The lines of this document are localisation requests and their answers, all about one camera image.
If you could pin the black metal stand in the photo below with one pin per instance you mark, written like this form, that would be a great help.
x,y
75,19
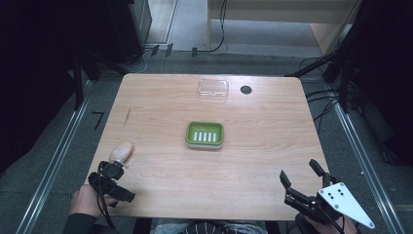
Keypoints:
x,y
78,81
334,65

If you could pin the clear plastic lid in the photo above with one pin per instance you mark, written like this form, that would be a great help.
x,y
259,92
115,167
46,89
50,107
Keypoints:
x,y
213,89

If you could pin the green soap dish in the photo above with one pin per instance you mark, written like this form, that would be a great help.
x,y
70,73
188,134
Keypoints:
x,y
205,135

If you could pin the light wooden furniture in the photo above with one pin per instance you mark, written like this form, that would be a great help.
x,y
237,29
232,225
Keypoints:
x,y
285,13

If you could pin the beige soap bar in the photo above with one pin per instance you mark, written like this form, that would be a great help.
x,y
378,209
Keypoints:
x,y
122,150

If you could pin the metal floor rail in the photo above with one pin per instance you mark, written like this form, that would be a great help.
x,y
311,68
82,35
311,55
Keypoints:
x,y
53,165
367,165

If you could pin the person's right hand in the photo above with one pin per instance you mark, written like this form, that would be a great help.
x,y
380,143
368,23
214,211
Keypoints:
x,y
328,227

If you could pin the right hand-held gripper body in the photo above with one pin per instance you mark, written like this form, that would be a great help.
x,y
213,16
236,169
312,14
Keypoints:
x,y
328,203

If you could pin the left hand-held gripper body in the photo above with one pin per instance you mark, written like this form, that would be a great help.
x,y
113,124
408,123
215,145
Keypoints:
x,y
112,190

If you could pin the black round table grommet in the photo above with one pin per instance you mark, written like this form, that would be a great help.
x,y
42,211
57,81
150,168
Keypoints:
x,y
246,89

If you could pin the black cabinet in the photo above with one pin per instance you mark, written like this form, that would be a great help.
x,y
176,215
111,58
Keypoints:
x,y
130,27

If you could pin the person's patterned clothing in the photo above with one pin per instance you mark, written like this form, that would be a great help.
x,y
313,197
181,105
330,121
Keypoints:
x,y
207,227

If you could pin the person's left hand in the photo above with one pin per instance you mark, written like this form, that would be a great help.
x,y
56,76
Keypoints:
x,y
85,200

